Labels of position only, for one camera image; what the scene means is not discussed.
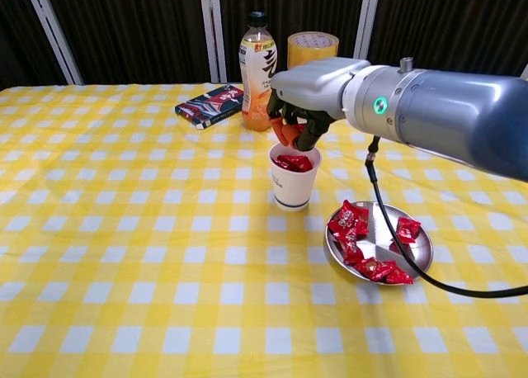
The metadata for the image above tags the yellowish packing tape roll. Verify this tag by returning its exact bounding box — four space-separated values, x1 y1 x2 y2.
287 31 340 70

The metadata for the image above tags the black curtain panel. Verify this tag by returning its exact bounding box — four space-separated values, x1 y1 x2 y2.
217 0 370 83
40 0 214 85
0 0 69 89
365 0 528 82

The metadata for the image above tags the white paper cup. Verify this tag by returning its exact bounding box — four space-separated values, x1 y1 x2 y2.
268 139 323 212

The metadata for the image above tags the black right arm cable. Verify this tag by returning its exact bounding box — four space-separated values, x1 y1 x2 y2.
365 136 528 299

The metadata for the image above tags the dark blue red snack box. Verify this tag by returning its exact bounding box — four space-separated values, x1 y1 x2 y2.
174 84 244 131

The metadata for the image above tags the orange drink bottle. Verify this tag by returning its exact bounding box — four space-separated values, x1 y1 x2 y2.
238 10 277 132

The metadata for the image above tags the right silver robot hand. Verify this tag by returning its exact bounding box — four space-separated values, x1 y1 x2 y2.
266 57 372 153

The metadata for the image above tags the yellow white checkered tablecloth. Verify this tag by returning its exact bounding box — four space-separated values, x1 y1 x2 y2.
0 80 528 378

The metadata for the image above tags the round steel plate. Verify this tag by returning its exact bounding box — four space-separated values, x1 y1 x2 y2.
323 201 435 287

